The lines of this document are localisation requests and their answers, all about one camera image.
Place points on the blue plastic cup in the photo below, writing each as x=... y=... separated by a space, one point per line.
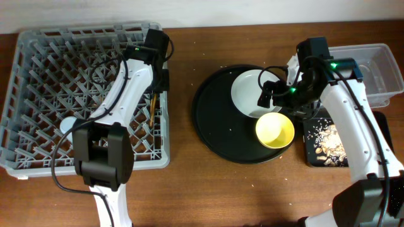
x=67 y=123

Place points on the grey round plate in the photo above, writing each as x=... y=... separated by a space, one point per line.
x=245 y=93

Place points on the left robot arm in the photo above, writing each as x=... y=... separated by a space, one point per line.
x=104 y=155

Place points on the black rectangular tray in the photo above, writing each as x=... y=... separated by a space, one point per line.
x=322 y=118

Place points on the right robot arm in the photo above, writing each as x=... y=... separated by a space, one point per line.
x=375 y=197

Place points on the round black serving tray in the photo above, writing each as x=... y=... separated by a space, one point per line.
x=221 y=127

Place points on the grey plastic dishwasher rack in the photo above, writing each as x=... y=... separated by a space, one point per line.
x=63 y=72

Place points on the clear plastic waste bin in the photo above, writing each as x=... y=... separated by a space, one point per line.
x=366 y=75

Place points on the wooden chopstick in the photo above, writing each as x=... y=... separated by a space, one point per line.
x=153 y=104
x=150 y=108

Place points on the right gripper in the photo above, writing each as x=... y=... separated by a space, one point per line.
x=304 y=110

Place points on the yellow bowl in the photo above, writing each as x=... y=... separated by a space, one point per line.
x=275 y=130

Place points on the food scraps pile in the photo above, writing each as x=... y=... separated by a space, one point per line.
x=328 y=148

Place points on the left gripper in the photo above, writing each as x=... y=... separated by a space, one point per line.
x=165 y=85

